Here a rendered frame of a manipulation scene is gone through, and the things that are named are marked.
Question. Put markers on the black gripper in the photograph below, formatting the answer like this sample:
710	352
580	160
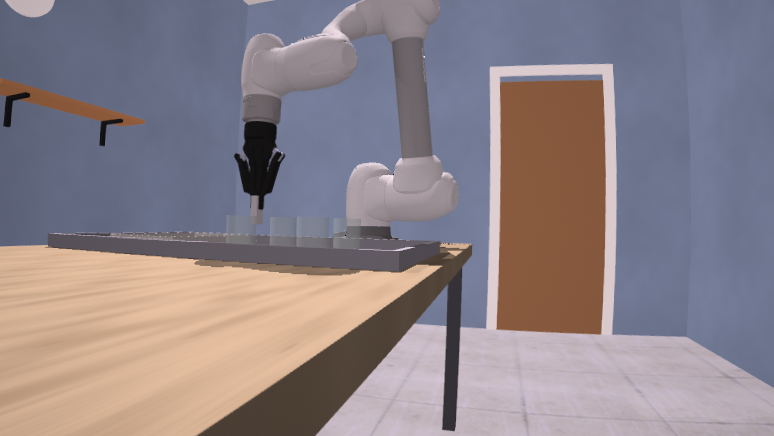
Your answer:
259	144

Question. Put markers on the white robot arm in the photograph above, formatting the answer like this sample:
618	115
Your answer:
419	190

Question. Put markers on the pale grey cylinder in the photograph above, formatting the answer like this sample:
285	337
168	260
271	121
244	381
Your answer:
347	233
241	229
283	231
312	231

